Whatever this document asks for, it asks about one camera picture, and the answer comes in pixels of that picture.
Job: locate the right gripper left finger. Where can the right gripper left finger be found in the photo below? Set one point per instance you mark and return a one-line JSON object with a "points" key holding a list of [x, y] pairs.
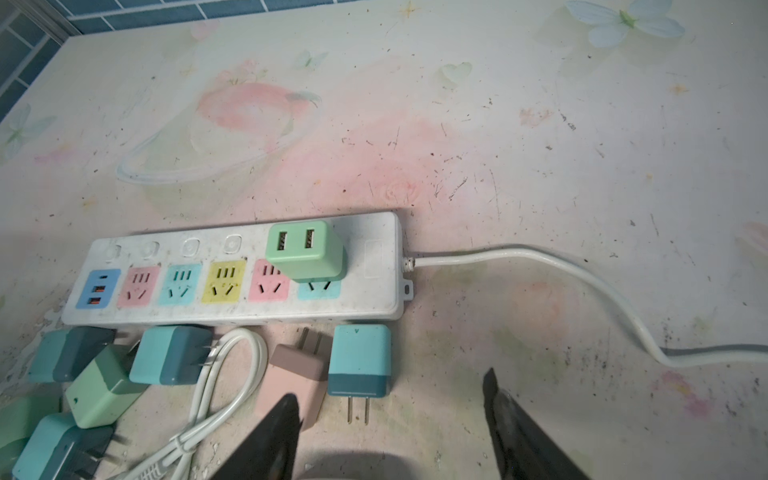
{"points": [[269, 451]]}

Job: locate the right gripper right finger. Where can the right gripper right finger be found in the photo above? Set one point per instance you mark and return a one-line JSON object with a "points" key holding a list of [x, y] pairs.
{"points": [[522, 449]]}

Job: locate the teal plug adapter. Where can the teal plug adapter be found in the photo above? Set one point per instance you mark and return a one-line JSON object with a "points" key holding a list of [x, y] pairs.
{"points": [[60, 449], [171, 355], [360, 365], [63, 354]]}

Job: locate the green plug adapter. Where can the green plug adapter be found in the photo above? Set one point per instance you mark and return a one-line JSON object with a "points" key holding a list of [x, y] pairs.
{"points": [[103, 391], [18, 422], [306, 251]]}

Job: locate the pink plug adapter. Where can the pink plug adapter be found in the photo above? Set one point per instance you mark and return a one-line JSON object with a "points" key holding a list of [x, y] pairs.
{"points": [[301, 370]]}

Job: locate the teal plug adapter top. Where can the teal plug adapter top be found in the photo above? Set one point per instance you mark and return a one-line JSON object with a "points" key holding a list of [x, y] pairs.
{"points": [[171, 355]]}

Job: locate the white long power strip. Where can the white long power strip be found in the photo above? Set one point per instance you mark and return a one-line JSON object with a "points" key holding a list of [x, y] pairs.
{"points": [[221, 276]]}

